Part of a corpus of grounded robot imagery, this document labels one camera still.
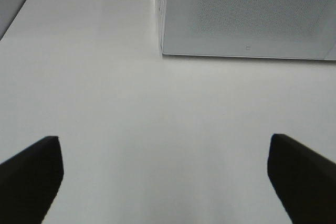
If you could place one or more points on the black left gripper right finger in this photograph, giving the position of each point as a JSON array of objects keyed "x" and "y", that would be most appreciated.
[{"x": 303, "y": 180}]

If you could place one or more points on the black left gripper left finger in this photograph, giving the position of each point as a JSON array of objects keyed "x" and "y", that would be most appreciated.
[{"x": 30, "y": 181}]

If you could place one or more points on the white microwave door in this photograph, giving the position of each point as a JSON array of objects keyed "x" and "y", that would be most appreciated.
[{"x": 285, "y": 29}]

